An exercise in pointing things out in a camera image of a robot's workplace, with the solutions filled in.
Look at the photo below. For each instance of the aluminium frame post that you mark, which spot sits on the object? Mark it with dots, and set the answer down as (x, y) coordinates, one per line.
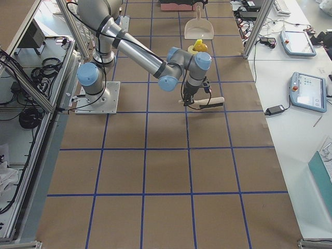
(262, 16)

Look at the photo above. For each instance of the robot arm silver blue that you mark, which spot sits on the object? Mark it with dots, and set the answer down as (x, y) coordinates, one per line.
(101, 17)

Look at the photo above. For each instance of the teal folder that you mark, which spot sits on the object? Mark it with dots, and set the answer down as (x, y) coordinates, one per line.
(322, 177)

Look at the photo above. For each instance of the yellow green sponge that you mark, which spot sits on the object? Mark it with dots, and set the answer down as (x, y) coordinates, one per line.
(198, 42)

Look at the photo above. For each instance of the black power adapter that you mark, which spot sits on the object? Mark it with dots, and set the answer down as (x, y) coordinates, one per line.
(275, 110)

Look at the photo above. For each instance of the near teach pendant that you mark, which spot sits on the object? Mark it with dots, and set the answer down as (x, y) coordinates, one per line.
(308, 91)

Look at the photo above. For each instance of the far teach pendant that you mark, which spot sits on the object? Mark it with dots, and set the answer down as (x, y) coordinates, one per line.
(297, 44)

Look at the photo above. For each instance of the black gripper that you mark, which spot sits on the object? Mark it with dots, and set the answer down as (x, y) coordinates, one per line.
(188, 91)

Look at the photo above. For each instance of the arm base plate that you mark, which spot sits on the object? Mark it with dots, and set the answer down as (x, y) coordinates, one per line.
(123, 22)
(105, 103)

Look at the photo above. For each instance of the yellow potato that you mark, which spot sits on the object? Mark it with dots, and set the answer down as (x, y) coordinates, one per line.
(200, 47)

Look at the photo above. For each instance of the beige hand brush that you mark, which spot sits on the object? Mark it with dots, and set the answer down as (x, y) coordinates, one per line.
(208, 103)

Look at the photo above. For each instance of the beige plastic dustpan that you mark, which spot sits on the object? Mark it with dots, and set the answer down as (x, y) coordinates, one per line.
(198, 28)

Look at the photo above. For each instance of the pink bin with black bag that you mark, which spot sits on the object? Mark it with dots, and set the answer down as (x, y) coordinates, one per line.
(178, 5)

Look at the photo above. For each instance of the teach pendant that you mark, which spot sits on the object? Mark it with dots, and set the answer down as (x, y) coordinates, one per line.
(308, 91)
(297, 44)

